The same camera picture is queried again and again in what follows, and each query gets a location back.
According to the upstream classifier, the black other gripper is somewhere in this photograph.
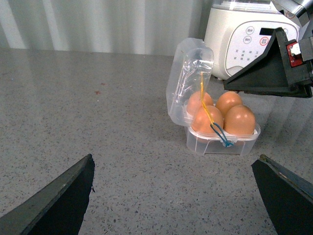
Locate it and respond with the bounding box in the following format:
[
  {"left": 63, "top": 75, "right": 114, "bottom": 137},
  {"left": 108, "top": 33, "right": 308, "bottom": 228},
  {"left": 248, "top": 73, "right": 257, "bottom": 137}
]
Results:
[{"left": 224, "top": 28, "right": 313, "bottom": 98}]

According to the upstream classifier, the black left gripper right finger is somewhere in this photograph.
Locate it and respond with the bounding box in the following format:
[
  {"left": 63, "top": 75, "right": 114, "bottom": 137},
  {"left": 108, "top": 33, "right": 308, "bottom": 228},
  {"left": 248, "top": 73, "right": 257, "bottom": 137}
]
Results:
[{"left": 251, "top": 154, "right": 313, "bottom": 235}]

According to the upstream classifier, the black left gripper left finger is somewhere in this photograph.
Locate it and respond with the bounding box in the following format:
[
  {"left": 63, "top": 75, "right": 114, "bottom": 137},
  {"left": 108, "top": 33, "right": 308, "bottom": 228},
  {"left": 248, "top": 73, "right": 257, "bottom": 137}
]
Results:
[{"left": 0, "top": 154, "right": 95, "bottom": 235}]

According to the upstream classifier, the brown egg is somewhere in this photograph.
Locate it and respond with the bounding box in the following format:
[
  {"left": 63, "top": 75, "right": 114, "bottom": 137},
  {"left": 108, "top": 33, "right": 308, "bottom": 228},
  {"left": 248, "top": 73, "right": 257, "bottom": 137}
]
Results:
[
  {"left": 215, "top": 91, "right": 243, "bottom": 117},
  {"left": 224, "top": 105, "right": 256, "bottom": 135},
  {"left": 187, "top": 91, "right": 213, "bottom": 116},
  {"left": 191, "top": 105, "right": 224, "bottom": 135}
]

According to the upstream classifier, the clear plastic egg box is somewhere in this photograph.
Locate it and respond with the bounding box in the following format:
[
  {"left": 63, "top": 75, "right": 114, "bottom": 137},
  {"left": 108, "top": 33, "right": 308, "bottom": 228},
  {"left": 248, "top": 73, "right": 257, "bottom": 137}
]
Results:
[{"left": 166, "top": 38, "right": 261, "bottom": 156}]

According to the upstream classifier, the white Joyoung cooker appliance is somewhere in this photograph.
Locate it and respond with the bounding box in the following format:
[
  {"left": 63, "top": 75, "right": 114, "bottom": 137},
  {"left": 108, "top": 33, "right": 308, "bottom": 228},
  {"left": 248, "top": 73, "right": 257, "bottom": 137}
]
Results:
[{"left": 204, "top": 0, "right": 300, "bottom": 80}]

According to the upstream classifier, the yellow rubber band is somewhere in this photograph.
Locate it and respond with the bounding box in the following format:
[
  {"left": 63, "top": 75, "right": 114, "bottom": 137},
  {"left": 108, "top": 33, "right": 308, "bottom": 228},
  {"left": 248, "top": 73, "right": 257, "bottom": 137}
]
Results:
[{"left": 200, "top": 72, "right": 214, "bottom": 125}]

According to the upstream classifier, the blue rubber band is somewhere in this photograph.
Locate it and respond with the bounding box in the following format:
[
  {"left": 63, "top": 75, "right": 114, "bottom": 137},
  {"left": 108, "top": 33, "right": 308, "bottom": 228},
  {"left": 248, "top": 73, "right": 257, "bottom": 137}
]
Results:
[{"left": 210, "top": 122, "right": 233, "bottom": 148}]

